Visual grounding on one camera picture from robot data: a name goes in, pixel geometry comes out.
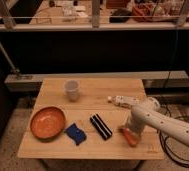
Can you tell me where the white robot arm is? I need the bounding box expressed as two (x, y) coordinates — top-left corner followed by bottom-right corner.
(125, 97), (189, 147)

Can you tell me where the orange ceramic bowl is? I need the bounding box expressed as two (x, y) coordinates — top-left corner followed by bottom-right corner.
(30, 106), (66, 140)

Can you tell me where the black white striped block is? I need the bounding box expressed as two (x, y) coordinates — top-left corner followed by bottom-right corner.
(90, 114), (112, 140)

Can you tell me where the blue cloth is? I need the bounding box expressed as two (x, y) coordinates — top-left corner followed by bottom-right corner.
(65, 123), (86, 145)

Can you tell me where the wooden table board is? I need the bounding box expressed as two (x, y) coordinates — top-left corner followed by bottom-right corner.
(18, 78), (164, 160)

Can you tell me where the white plastic cup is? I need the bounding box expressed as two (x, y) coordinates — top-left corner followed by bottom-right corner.
(64, 80), (79, 101)

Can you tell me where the grey metal beam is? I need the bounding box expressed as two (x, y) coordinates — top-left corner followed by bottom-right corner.
(4, 70), (189, 93)

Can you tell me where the red object on shelf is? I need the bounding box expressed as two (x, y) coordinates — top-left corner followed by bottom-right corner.
(131, 3), (166, 23)

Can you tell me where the black object on shelf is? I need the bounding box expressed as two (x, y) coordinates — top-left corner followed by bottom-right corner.
(109, 9), (132, 23)

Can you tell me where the metal diagonal strut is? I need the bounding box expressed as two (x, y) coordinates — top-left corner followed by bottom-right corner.
(0, 41), (21, 79)

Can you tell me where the black cable on floor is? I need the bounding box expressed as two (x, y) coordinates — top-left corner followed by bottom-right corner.
(156, 96), (189, 169)

